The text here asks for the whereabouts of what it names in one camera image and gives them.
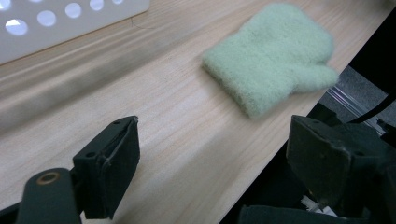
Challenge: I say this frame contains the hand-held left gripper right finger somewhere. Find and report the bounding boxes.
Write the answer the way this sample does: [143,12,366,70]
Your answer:
[285,114,396,217]

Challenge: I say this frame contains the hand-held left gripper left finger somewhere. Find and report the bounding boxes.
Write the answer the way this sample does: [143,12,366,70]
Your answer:
[72,115,141,220]

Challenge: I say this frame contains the light green fuzzy mitten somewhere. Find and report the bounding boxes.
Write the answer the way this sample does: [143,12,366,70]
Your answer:
[201,3,340,119]

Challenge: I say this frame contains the white perforated plastic basket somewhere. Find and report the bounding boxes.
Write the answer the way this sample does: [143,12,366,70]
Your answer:
[0,0,151,65]

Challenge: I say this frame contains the black cable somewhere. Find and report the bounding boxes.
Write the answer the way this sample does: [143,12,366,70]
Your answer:
[347,92,396,124]

